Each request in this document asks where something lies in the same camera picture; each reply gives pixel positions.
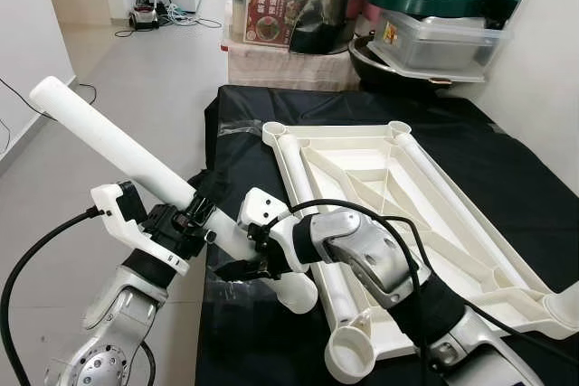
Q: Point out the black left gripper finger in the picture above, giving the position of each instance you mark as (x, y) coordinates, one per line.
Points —
(208, 189)

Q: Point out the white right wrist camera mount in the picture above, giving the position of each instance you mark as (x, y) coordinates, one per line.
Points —
(262, 205)

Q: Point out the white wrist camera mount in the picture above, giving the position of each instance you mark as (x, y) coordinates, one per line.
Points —
(113, 205)
(262, 205)

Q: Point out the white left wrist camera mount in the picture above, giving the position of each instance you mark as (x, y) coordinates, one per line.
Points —
(113, 205)

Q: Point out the grey vacuum cleaner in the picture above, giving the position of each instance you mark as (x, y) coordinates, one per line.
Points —
(145, 17)

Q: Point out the black wok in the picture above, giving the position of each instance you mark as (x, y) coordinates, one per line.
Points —
(380, 65)

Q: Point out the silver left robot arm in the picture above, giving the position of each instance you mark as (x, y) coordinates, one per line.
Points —
(118, 314)

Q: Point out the black glossy bag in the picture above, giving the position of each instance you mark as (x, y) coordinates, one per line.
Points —
(326, 20)

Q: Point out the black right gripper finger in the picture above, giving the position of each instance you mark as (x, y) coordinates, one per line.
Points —
(237, 271)

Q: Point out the beige cloth covered bench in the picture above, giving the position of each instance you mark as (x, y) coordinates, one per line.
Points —
(289, 70)

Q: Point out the clear plastic lidded container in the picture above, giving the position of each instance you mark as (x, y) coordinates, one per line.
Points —
(443, 42)

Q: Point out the black table cloth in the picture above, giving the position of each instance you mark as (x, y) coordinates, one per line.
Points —
(507, 160)

